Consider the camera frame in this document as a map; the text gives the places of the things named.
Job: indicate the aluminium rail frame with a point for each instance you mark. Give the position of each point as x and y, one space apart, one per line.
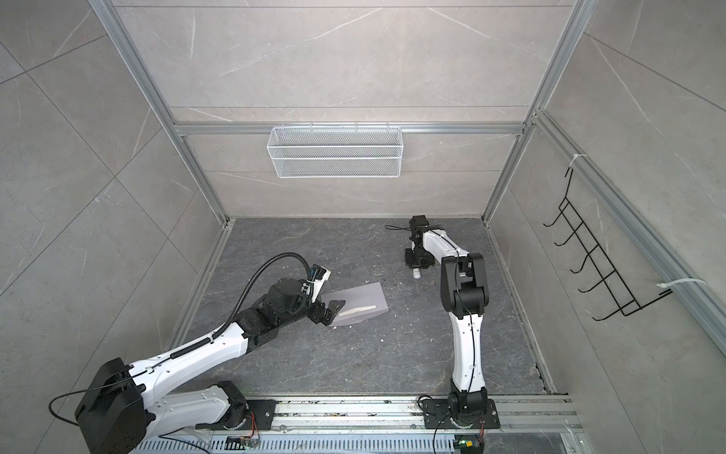
400 414

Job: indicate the black wire hook rack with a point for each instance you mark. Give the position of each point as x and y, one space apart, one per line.
596 258

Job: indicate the white vented cable duct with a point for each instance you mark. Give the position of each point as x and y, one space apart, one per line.
308 443

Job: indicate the beige letter paper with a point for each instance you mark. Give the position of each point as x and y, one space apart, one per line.
360 309

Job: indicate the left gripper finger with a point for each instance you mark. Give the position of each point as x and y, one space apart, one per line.
336 305
330 316

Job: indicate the grey purple envelope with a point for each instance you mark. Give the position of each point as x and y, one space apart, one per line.
368 295

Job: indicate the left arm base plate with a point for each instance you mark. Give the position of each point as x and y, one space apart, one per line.
260 411

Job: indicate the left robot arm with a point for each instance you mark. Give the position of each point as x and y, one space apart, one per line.
130 403

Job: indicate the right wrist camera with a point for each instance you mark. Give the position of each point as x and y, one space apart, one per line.
419 225

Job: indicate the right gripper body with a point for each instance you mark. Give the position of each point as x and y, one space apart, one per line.
419 259

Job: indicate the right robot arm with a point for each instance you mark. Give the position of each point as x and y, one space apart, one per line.
464 296

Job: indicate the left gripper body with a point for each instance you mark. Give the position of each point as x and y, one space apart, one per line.
318 311

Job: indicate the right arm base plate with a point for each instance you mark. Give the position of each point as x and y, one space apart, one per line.
437 414

